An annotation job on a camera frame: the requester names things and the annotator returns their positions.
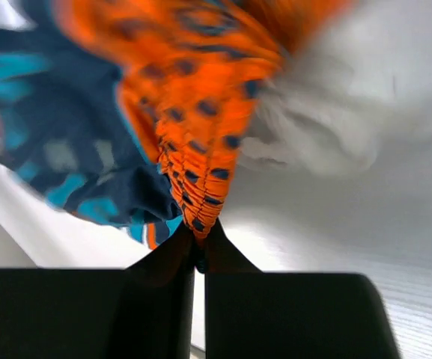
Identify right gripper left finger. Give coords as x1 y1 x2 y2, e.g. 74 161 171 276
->
0 227 194 358

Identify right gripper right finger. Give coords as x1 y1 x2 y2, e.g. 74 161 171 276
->
204 223 401 359

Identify colourful patterned shorts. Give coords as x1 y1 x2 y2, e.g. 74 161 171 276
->
0 1 348 249

